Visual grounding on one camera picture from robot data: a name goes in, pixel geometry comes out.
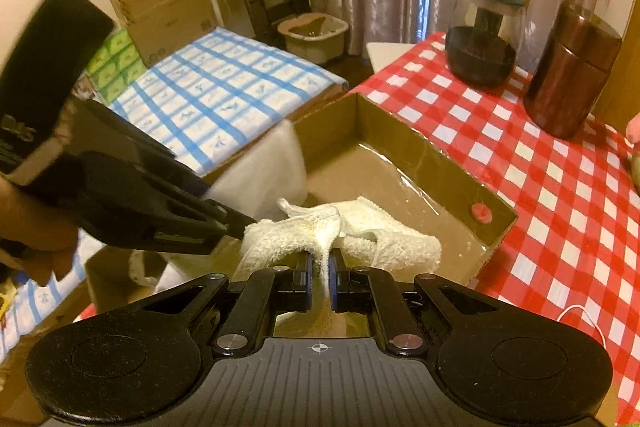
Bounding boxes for white cotton cloth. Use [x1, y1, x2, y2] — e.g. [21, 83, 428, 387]
[128, 120, 307, 291]

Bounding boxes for brown cardboard box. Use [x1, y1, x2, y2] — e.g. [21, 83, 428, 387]
[84, 92, 520, 313]

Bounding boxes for dark brown cylindrical canister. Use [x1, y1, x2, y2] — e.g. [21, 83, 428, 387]
[524, 2, 622, 140]

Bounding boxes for glass jar with green lid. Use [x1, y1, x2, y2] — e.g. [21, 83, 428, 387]
[445, 0, 526, 88]

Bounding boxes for beige plastic basin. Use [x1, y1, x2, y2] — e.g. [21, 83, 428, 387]
[278, 12, 349, 65]

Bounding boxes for blue white checkered cloth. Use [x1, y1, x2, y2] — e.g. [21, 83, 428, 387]
[0, 26, 350, 363]

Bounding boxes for flat cardboard carton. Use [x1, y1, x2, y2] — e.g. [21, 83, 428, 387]
[111, 0, 216, 67]

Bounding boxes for green tissue packs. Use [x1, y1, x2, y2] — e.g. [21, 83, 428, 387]
[85, 28, 146, 104]

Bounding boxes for cream terry towel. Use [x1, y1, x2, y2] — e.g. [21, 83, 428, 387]
[232, 195, 444, 341]

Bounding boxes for red white checkered tablecloth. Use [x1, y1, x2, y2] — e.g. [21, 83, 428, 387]
[358, 35, 639, 425]

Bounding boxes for left hand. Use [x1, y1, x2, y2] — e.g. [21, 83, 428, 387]
[1, 178, 78, 286]

